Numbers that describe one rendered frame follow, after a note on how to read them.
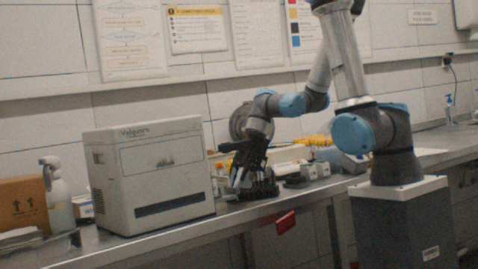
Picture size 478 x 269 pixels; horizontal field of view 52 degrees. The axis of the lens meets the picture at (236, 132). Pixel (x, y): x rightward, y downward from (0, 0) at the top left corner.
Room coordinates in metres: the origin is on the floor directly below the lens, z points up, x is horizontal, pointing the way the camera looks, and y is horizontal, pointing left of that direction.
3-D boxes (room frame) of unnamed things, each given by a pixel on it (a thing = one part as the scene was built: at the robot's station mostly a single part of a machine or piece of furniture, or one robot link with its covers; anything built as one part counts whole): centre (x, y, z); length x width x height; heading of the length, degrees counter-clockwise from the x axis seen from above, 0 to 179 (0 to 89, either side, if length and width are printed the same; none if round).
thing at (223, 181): (1.78, -0.01, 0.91); 0.20 x 0.10 x 0.07; 124
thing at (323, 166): (1.79, -0.29, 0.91); 0.05 x 0.04 x 0.07; 34
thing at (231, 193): (1.46, 0.13, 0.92); 0.21 x 0.07 x 0.05; 124
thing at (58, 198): (1.41, 0.54, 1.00); 0.09 x 0.08 x 0.24; 34
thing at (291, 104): (1.55, -0.18, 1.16); 0.11 x 0.11 x 0.08; 40
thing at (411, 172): (1.42, -0.44, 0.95); 0.15 x 0.15 x 0.10
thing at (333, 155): (1.87, -0.34, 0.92); 0.10 x 0.07 x 0.10; 118
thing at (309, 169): (1.75, -0.24, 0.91); 0.05 x 0.04 x 0.07; 34
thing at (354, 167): (1.79, -0.40, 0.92); 0.13 x 0.07 x 0.08; 34
